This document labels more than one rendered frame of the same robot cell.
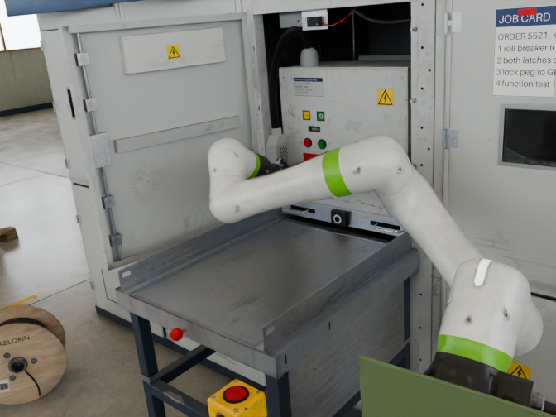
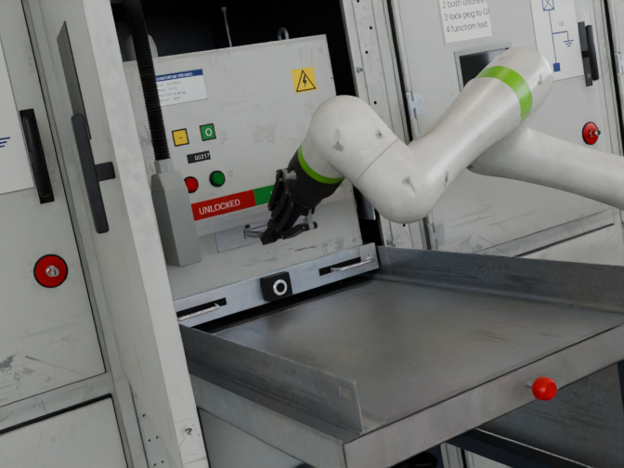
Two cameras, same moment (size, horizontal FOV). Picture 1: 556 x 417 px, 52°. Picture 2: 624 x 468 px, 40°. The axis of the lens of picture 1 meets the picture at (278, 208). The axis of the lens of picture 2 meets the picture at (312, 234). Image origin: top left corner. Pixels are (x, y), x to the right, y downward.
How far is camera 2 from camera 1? 188 cm
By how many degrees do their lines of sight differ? 70
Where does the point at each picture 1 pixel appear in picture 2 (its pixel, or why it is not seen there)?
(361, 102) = (270, 94)
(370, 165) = (546, 71)
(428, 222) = (558, 143)
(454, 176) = not seen: hidden behind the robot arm
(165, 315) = (482, 395)
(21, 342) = not seen: outside the picture
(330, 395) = (569, 423)
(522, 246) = (501, 205)
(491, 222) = (471, 191)
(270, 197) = (473, 146)
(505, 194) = not seen: hidden behind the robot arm
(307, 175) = (500, 101)
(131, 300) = (392, 434)
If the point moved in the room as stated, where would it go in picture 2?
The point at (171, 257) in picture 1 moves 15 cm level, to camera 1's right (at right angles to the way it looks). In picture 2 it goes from (284, 378) to (313, 344)
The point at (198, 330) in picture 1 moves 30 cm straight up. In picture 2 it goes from (552, 364) to (521, 156)
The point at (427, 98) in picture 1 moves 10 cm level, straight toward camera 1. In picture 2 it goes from (374, 63) to (415, 54)
